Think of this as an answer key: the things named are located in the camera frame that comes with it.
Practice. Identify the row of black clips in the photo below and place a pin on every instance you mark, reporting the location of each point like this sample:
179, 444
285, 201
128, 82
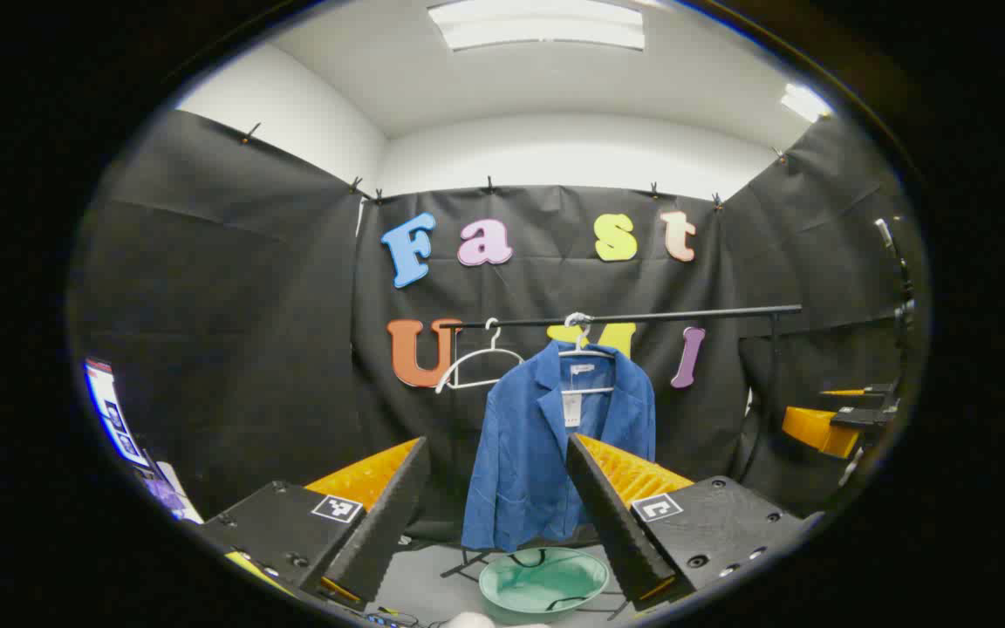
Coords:
249, 133

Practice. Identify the computer screen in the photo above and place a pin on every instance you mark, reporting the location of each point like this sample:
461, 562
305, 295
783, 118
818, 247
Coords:
112, 414

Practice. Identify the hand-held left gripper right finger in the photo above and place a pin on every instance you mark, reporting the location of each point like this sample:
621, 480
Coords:
607, 515

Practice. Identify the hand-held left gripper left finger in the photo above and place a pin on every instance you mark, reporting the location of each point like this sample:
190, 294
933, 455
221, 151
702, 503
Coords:
389, 515

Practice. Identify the white clothes hanger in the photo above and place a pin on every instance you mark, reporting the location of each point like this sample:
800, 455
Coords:
590, 352
492, 347

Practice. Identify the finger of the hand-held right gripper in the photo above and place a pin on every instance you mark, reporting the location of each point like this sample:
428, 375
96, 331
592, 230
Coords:
869, 417
873, 394

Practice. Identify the black backdrop cloth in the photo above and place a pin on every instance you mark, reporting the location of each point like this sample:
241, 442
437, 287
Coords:
249, 349

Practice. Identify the green laundry hamper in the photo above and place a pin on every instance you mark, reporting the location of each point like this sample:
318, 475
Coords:
546, 584

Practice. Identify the small ceiling light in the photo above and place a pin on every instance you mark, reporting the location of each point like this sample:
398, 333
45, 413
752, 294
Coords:
803, 102

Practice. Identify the black metal clothes rack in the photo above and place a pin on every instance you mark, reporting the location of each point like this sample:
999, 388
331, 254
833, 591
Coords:
686, 316

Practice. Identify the rectangular ceiling light panel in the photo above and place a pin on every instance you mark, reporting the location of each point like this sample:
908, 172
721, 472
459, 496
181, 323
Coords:
537, 24

